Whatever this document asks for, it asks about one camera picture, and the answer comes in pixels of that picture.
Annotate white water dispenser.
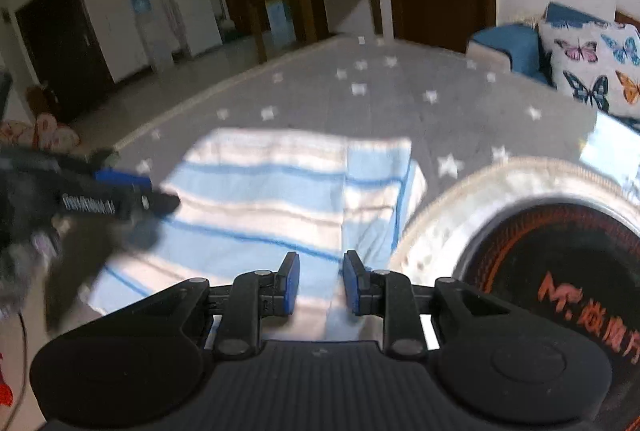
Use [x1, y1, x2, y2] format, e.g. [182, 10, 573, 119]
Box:
[128, 0, 174, 72]

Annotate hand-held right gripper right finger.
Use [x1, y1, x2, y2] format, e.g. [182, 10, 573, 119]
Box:
[343, 251, 543, 358]

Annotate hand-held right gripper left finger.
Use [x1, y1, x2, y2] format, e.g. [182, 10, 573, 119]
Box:
[100, 252, 301, 358]

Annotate pink floral cloth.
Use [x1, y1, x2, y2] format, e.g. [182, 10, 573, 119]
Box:
[0, 112, 81, 152]

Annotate thin black cable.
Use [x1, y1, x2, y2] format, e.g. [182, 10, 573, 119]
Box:
[11, 310, 32, 417]

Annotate beige woven ring mat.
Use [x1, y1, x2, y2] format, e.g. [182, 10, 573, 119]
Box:
[389, 156, 640, 277]

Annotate butterfly print pillow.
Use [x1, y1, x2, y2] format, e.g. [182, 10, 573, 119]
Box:
[537, 18, 640, 120]

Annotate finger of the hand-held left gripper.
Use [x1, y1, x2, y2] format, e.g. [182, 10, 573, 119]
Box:
[126, 187, 182, 218]
[94, 168, 154, 188]

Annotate black round induction cooktop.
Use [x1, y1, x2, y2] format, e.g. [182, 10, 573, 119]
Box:
[452, 203, 640, 431]

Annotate grey star tablecloth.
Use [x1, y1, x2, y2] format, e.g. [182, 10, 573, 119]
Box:
[112, 33, 640, 272]

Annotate blue sofa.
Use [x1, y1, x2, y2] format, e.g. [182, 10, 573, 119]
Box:
[466, 2, 640, 88]

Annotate blue striped shirt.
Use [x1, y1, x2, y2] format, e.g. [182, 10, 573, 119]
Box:
[87, 128, 429, 343]

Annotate blue white carton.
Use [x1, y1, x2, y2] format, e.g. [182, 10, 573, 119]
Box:
[265, 0, 297, 44]

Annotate dark brown door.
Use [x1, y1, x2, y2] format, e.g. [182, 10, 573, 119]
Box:
[14, 0, 117, 122]

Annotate white refrigerator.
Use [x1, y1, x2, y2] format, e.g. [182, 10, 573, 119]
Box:
[165, 0, 224, 60]

